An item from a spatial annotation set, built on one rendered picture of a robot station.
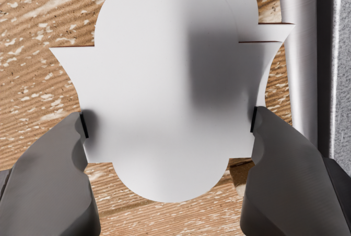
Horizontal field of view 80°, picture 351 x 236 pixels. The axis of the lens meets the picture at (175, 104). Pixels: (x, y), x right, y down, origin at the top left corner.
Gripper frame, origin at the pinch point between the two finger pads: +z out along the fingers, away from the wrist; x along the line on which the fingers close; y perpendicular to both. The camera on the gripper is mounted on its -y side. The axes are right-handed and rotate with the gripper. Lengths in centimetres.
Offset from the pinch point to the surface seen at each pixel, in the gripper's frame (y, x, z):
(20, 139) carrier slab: 5.8, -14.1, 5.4
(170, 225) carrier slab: 20.0, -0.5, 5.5
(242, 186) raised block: 10.2, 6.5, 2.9
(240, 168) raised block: 10.0, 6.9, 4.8
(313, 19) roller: -3.9, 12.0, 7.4
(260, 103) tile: 1.3, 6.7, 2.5
